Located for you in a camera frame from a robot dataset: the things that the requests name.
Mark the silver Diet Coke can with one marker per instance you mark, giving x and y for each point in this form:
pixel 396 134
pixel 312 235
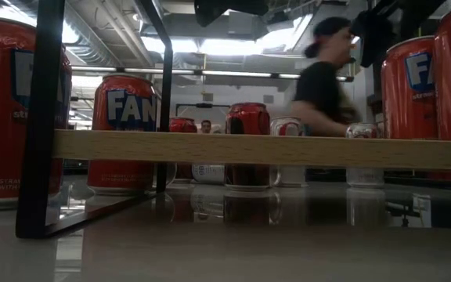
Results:
pixel 286 127
pixel 360 131

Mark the red Coca-Cola Star Wars can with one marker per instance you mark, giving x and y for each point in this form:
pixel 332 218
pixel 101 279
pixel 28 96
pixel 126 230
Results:
pixel 249 117
pixel 182 125

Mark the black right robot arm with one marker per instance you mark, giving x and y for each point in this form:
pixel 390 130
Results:
pixel 413 11

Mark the light wooden shelf board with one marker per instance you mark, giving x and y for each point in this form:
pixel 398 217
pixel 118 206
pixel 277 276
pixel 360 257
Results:
pixel 249 149

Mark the grey ceiling unit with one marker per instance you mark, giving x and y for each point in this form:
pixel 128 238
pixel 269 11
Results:
pixel 241 29

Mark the long ceiling light bar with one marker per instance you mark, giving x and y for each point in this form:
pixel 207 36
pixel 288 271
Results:
pixel 233 73

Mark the person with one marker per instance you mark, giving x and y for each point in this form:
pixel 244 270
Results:
pixel 206 126
pixel 319 90

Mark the black metal shelf frame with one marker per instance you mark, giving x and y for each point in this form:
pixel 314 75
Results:
pixel 39 117

